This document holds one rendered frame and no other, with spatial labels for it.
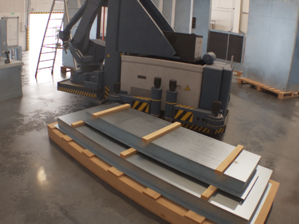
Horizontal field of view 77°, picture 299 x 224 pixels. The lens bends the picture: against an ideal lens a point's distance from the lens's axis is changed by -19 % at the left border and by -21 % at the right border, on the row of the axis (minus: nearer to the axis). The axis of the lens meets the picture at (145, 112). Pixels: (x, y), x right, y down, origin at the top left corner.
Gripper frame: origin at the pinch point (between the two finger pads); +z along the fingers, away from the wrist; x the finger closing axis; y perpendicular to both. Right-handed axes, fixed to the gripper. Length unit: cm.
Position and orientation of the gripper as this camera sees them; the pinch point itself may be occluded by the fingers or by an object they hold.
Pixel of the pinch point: (68, 51)
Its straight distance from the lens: 406.3
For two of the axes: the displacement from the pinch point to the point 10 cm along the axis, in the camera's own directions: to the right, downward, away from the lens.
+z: 2.8, 9.4, 1.9
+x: -8.7, 1.6, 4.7
